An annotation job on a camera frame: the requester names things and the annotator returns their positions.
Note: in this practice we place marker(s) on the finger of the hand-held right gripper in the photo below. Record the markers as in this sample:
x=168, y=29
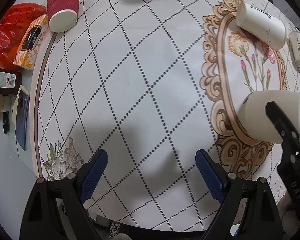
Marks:
x=280, y=120

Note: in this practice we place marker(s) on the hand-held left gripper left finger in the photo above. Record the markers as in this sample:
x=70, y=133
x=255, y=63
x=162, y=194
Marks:
x=95, y=175

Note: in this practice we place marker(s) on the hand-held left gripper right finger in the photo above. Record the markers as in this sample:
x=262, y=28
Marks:
x=210, y=177

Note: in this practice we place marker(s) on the plain white paper cup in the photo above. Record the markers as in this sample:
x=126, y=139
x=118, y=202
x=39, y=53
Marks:
x=255, y=115

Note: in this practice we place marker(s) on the large white printed paper cup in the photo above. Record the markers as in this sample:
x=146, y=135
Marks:
x=260, y=23

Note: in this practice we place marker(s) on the red ribbed paper cup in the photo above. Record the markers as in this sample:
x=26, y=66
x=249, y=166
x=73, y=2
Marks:
x=62, y=7

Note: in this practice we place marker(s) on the blue smartphone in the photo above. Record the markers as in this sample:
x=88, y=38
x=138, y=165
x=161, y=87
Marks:
x=22, y=120

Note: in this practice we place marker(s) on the black round cap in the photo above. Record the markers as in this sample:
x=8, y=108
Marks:
x=6, y=122

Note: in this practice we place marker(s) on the printed white tablecloth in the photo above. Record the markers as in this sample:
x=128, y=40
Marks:
x=152, y=80

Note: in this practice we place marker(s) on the dark bottle with label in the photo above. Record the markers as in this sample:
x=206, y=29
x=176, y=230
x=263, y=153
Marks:
x=2, y=80

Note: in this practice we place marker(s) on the yellow white tissue packet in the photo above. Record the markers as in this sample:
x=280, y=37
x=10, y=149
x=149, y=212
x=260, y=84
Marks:
x=31, y=42

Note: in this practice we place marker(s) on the red plastic bag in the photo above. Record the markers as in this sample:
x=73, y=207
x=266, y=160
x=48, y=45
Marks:
x=7, y=30

